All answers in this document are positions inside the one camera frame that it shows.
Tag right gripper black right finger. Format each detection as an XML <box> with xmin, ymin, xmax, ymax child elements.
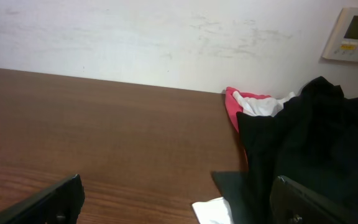
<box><xmin>269</xmin><ymin>175</ymin><xmax>358</xmax><ymax>224</ymax></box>

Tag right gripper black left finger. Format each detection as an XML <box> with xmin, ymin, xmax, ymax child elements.
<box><xmin>0</xmin><ymin>174</ymin><xmax>85</xmax><ymax>224</ymax></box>

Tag black t-shirt with white print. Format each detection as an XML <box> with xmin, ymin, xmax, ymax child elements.
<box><xmin>211</xmin><ymin>76</ymin><xmax>358</xmax><ymax>224</ymax></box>

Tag white garment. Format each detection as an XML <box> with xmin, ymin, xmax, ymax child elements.
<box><xmin>232</xmin><ymin>91</ymin><xmax>296</xmax><ymax>116</ymax></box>

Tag red garment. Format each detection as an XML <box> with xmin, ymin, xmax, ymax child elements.
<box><xmin>224</xmin><ymin>86</ymin><xmax>270</xmax><ymax>132</ymax></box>

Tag white wall control panel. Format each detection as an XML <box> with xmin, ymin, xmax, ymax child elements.
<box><xmin>322</xmin><ymin>7</ymin><xmax>358</xmax><ymax>62</ymax></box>

